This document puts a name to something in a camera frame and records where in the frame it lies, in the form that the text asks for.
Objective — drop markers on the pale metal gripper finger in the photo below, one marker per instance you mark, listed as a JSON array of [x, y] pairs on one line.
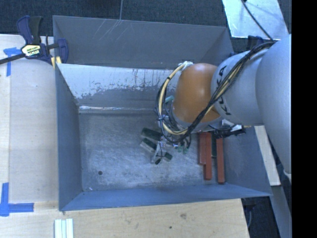
[[151, 133], [148, 144]]

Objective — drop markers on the grey metal bin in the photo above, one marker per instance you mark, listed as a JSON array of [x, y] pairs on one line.
[[119, 147]]

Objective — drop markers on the dark green flat block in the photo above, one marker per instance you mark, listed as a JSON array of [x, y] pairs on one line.
[[214, 149]]

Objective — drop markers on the pale wood board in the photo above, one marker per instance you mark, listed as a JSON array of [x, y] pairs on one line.
[[33, 133]]

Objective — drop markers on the black cylinder on white bracket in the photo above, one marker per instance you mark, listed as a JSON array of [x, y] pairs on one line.
[[224, 132]]

